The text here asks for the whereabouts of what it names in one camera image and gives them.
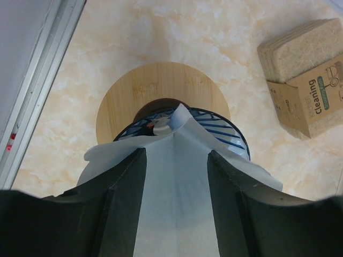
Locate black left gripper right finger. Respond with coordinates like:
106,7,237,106
207,151,342,256

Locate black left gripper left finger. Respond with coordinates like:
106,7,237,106
1,148,147,256

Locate white paper coffee filter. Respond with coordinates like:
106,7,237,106
78,105,282,256

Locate blue glass dripper cone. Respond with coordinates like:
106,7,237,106
114,108,251,161

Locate wooden dripper stand brown collar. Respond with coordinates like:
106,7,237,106
96,62,230,144

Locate kitchen cleaning pads pack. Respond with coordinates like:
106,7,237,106
257,18,342,139

